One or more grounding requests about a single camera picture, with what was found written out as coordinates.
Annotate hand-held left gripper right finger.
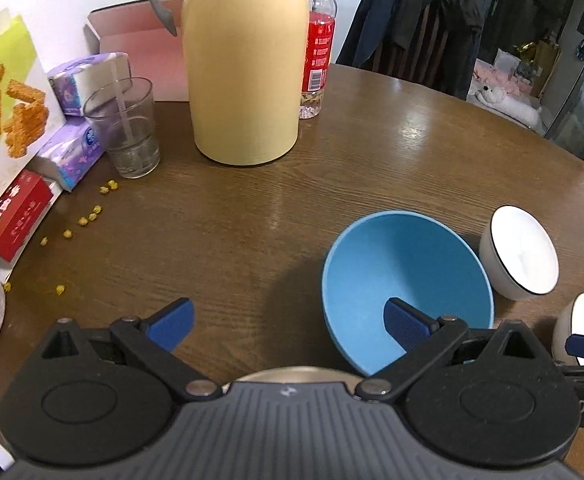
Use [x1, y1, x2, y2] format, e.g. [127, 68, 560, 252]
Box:
[354, 297, 540, 402]

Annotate clear glass tumbler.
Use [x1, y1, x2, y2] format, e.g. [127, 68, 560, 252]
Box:
[82, 77, 161, 179]

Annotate pink box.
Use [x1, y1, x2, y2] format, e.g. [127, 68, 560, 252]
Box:
[84, 0, 190, 103]

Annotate scattered yellow kernels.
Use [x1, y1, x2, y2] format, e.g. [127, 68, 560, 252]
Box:
[2, 180, 122, 296]

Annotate sliding glass door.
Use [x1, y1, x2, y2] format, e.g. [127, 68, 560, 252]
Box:
[472, 0, 584, 161]

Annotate cream round plate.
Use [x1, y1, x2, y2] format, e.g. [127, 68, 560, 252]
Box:
[222, 366, 360, 388]

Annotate yellow thermos jug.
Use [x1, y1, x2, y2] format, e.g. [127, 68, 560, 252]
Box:
[144, 0, 310, 167]

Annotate black jacket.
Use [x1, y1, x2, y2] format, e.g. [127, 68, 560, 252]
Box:
[394, 0, 485, 102]

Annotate green snack box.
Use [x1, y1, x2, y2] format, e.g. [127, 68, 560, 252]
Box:
[0, 7, 67, 241]

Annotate navy jacket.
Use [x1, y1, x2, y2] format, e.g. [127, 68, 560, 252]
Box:
[337, 0, 410, 72]

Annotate blue bowl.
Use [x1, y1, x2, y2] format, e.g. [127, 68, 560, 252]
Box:
[321, 210, 495, 377]

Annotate clear plastic straw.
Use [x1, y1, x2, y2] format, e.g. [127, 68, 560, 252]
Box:
[112, 60, 136, 147]

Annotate red label water bottle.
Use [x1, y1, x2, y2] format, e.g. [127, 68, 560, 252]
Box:
[299, 0, 339, 120]

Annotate small red box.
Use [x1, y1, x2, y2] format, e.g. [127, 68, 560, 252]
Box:
[0, 170, 55, 263]

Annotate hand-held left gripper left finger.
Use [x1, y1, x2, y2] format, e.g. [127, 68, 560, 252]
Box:
[40, 298, 224, 402]

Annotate white plush dog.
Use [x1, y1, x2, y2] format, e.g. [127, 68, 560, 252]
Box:
[474, 85, 543, 128]

